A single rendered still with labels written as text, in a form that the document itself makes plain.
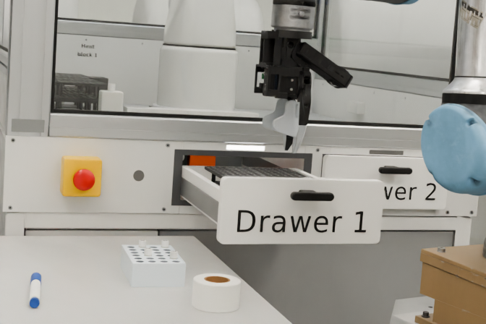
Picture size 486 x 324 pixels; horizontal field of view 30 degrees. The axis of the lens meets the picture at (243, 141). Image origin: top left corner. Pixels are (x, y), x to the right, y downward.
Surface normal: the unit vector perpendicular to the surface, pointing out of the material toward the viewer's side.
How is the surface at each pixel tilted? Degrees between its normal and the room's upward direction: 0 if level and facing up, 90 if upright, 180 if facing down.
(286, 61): 90
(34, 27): 90
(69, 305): 0
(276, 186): 90
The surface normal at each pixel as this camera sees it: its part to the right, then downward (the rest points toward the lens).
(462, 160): -0.84, 0.12
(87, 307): 0.07, -0.99
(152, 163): 0.30, 0.12
